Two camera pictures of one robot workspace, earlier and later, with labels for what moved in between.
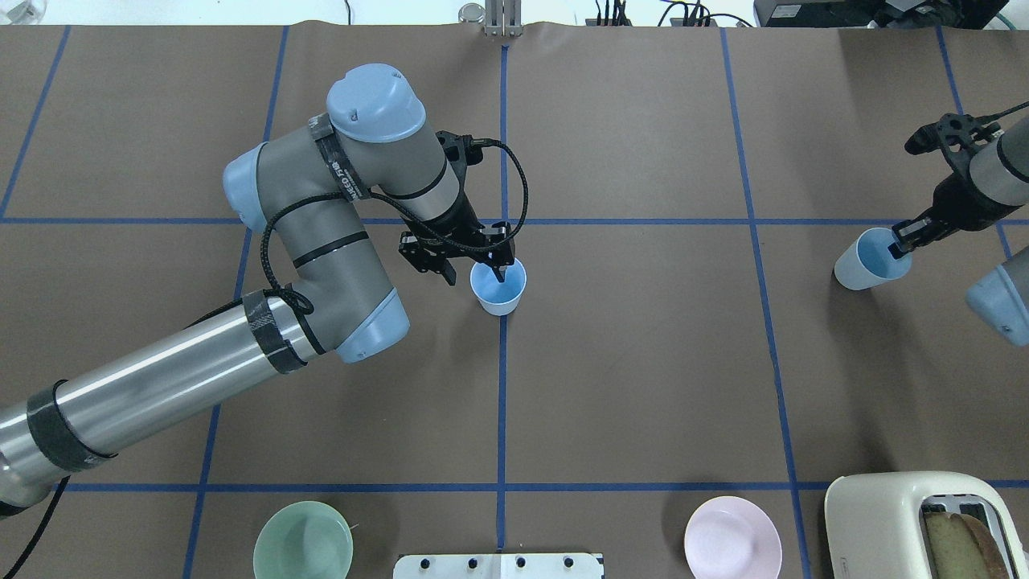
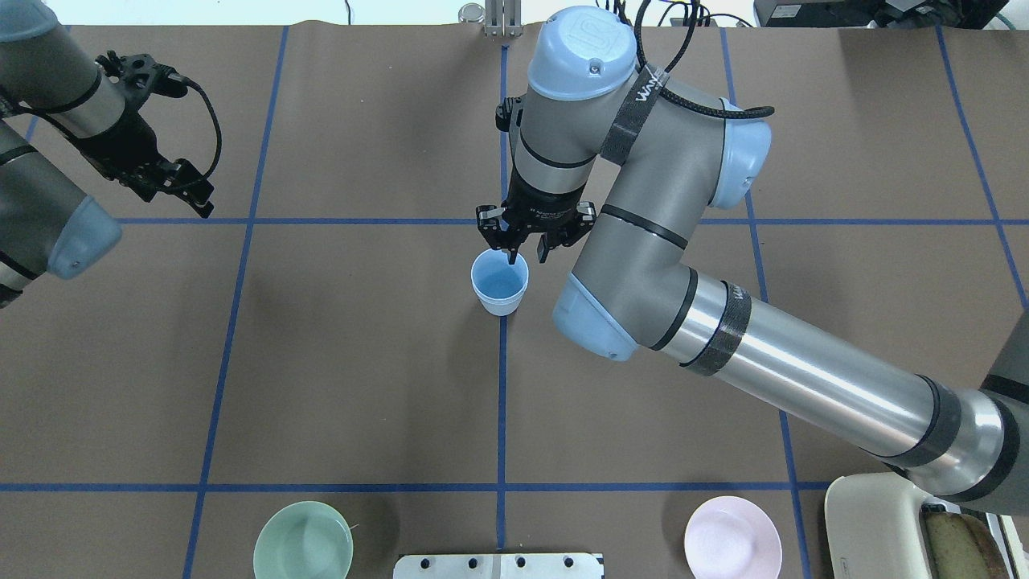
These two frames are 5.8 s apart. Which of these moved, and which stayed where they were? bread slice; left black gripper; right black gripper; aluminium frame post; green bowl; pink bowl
Moved: left black gripper; right black gripper
Stayed: green bowl; aluminium frame post; bread slice; pink bowl
